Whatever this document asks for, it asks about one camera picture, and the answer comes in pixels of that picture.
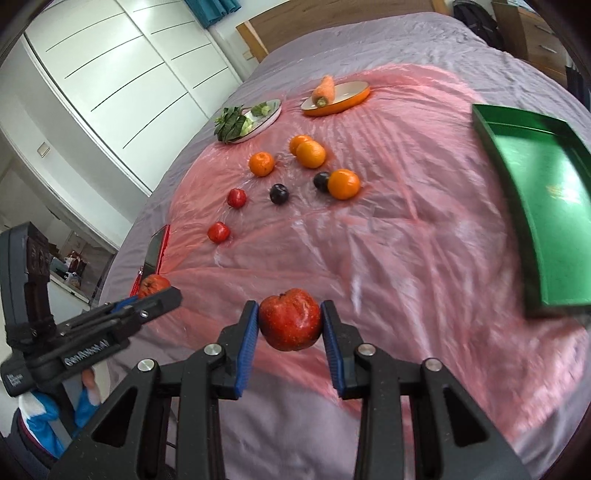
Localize wrinkled red apple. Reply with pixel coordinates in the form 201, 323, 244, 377
137, 274, 171, 299

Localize small red apple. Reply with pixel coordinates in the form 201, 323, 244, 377
226, 188, 247, 210

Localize dark plum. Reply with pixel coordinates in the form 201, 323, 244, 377
312, 171, 331, 194
270, 183, 290, 205

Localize large orange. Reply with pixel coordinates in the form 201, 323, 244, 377
295, 140, 327, 169

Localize orange fruit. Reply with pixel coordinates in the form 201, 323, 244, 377
328, 169, 361, 200

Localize green tray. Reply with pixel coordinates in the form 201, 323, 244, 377
472, 104, 590, 317

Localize red tray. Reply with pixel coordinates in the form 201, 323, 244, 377
130, 225, 170, 297

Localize purple bed cover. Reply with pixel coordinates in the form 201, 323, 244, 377
98, 11, 591, 480

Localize small red tomato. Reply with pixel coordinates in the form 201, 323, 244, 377
207, 222, 230, 244

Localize small mandarin left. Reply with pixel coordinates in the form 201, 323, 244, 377
249, 151, 276, 177

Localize small mandarin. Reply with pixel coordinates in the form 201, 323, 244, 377
288, 135, 311, 156
249, 151, 276, 177

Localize green leafy vegetable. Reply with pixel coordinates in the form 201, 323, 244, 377
213, 105, 246, 144

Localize white plate with greens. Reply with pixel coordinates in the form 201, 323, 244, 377
228, 99, 281, 144

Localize white wardrobe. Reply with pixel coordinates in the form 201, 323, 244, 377
25, 0, 240, 194

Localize carrot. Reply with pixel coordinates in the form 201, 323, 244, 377
311, 75, 335, 108

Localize orange oval dish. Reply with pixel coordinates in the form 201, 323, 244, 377
301, 81, 370, 117

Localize wooden headboard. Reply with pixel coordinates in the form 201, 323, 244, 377
235, 0, 451, 62

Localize teal curtain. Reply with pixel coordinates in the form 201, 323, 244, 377
185, 0, 242, 29

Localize wooden drawer cabinet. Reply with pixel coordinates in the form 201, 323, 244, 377
492, 1, 568, 87

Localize black backpack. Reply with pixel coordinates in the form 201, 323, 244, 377
453, 1, 505, 51

